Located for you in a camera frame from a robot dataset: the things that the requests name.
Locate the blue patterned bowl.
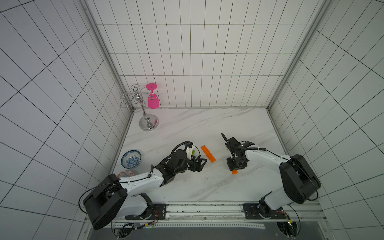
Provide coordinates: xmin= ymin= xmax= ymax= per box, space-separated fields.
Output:
xmin=121 ymin=150 xmax=142 ymax=169

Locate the orange lego brick bottom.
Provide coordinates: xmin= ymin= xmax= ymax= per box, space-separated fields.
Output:
xmin=207 ymin=153 xmax=216 ymax=163

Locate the red patterned plate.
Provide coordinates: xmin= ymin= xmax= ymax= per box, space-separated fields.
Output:
xmin=117 ymin=170 xmax=135 ymax=179

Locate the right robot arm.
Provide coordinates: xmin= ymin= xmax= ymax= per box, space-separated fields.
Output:
xmin=221 ymin=133 xmax=321 ymax=220

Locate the chrome glass holder stand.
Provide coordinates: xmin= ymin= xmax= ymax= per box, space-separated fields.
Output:
xmin=120 ymin=84 xmax=159 ymax=132

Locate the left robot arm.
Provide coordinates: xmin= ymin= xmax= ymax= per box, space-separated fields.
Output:
xmin=80 ymin=148 xmax=207 ymax=230

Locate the pink plastic wine glass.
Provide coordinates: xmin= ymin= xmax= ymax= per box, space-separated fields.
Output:
xmin=146 ymin=83 xmax=160 ymax=109

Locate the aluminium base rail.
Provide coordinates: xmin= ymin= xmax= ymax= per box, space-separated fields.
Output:
xmin=119 ymin=200 xmax=326 ymax=224

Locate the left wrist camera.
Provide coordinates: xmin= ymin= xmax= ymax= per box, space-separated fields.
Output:
xmin=185 ymin=142 xmax=197 ymax=160

